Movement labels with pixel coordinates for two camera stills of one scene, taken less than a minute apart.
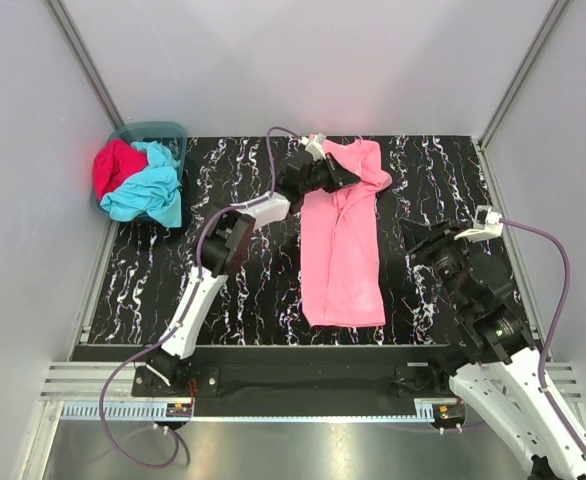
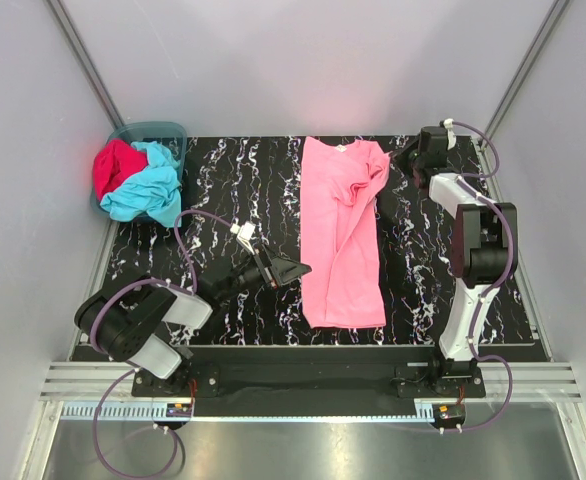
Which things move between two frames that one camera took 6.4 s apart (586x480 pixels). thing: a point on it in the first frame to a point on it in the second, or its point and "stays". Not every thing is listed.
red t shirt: [114, 162] stays
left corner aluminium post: [85, 60] stays
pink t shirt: [340, 238] stays
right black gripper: [417, 235] to [399, 156]
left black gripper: [340, 179] to [286, 270]
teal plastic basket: [169, 134] stays
